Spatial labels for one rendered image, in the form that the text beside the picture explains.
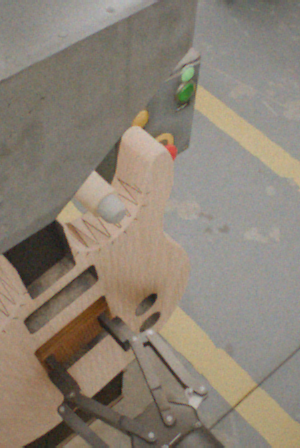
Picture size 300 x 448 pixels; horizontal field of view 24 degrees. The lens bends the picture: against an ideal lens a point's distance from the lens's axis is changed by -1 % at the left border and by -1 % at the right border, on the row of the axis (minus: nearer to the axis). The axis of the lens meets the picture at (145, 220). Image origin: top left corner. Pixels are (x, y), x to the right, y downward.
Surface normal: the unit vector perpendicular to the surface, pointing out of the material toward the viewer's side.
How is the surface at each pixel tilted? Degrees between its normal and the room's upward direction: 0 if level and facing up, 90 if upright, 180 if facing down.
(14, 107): 90
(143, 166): 78
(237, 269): 0
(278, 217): 0
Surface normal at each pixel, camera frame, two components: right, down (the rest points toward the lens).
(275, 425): 0.04, -0.60
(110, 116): 0.66, 0.62
